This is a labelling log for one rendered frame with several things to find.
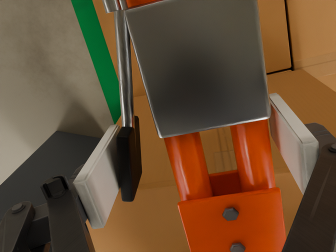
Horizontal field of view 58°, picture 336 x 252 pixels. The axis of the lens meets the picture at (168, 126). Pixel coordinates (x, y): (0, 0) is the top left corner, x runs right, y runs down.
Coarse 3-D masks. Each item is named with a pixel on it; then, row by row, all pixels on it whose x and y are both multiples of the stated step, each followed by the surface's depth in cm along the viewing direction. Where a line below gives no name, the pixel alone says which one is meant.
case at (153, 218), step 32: (288, 96) 54; (320, 96) 51; (224, 128) 47; (160, 160) 41; (224, 160) 38; (160, 192) 36; (288, 192) 34; (128, 224) 38; (160, 224) 38; (288, 224) 36
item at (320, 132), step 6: (306, 126) 16; (312, 126) 15; (318, 126) 15; (312, 132) 15; (318, 132) 15; (324, 132) 15; (318, 138) 14; (324, 138) 14; (330, 138) 14; (318, 144) 14; (324, 144) 14
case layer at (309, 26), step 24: (96, 0) 66; (264, 0) 63; (288, 0) 63; (312, 0) 62; (264, 24) 65; (288, 24) 65; (312, 24) 64; (264, 48) 67; (288, 48) 66; (312, 48) 66; (312, 72) 68
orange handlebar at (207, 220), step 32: (128, 0) 15; (256, 128) 17; (192, 160) 18; (256, 160) 17; (192, 192) 19; (224, 192) 21; (256, 192) 18; (192, 224) 19; (224, 224) 19; (256, 224) 19
